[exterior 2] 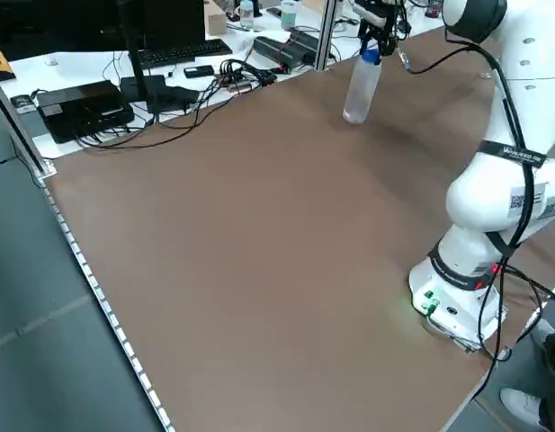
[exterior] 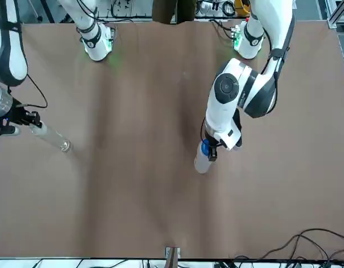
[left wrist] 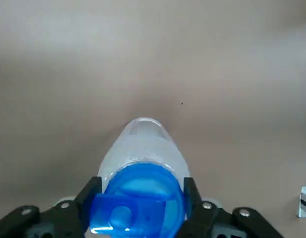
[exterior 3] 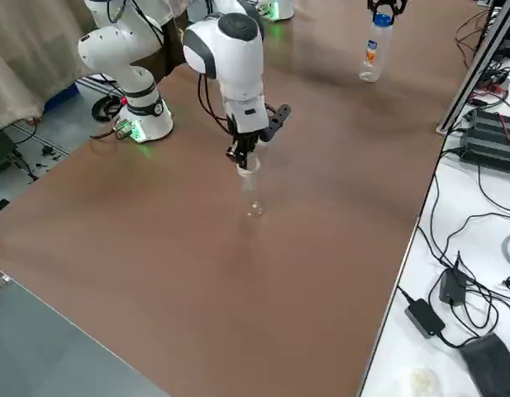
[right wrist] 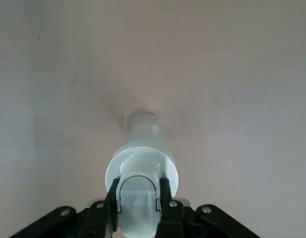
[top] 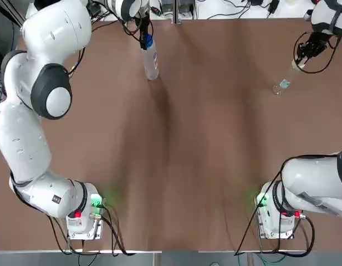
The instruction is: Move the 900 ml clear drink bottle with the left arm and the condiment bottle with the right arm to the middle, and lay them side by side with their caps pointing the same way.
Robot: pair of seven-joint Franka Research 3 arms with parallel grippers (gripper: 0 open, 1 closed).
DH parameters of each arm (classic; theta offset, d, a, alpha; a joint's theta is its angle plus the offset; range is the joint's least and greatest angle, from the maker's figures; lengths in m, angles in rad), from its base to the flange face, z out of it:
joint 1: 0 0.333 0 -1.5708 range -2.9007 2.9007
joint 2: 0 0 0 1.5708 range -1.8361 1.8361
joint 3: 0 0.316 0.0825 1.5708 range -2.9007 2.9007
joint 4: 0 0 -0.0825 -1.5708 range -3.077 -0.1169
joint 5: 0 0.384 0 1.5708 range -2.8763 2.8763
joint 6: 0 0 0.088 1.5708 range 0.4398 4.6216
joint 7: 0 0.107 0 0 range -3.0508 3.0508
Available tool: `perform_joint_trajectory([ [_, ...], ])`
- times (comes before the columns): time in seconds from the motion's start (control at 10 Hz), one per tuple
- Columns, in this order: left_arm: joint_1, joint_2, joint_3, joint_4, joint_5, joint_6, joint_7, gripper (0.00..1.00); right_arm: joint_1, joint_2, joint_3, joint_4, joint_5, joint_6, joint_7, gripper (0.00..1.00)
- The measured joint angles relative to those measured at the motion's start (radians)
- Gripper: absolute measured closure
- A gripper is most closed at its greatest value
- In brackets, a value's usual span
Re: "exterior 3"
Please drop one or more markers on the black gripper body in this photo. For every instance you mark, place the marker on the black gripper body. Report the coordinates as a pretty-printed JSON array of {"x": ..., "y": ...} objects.
[{"x": 247, "y": 140}]

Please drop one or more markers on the clear slim condiment bottle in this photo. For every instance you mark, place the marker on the clear slim condiment bottle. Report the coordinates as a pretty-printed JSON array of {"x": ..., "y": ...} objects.
[{"x": 249, "y": 190}]

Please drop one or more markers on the clear drink bottle blue cap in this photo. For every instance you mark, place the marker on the clear drink bottle blue cap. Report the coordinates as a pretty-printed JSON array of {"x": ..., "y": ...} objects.
[{"x": 374, "y": 49}]

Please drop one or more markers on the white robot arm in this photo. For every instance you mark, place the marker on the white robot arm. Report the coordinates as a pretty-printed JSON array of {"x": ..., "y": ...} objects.
[
  {"x": 279, "y": 8},
  {"x": 238, "y": 62}
]

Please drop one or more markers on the black power supply unit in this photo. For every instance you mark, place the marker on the black power supply unit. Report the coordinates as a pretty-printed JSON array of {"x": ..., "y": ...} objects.
[{"x": 490, "y": 140}]

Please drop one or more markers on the blue crate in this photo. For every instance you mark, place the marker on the blue crate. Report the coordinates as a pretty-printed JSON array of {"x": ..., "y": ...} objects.
[{"x": 62, "y": 97}]

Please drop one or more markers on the beige curtain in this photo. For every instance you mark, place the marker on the beige curtain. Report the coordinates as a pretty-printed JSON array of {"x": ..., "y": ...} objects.
[{"x": 23, "y": 62}]

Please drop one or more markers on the black power adapter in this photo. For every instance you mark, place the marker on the black power adapter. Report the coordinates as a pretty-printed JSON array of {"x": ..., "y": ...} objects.
[
  {"x": 452, "y": 287},
  {"x": 424, "y": 318}
]

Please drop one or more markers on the black fabric pouch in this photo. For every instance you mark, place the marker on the black fabric pouch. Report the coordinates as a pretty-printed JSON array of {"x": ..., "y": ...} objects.
[{"x": 492, "y": 364}]

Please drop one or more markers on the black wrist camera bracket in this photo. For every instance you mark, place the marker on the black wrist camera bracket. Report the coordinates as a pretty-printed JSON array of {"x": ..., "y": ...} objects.
[{"x": 277, "y": 122}]

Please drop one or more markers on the aluminium frame post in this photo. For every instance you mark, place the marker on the aluminium frame post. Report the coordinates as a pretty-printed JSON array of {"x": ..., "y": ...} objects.
[{"x": 473, "y": 66}]

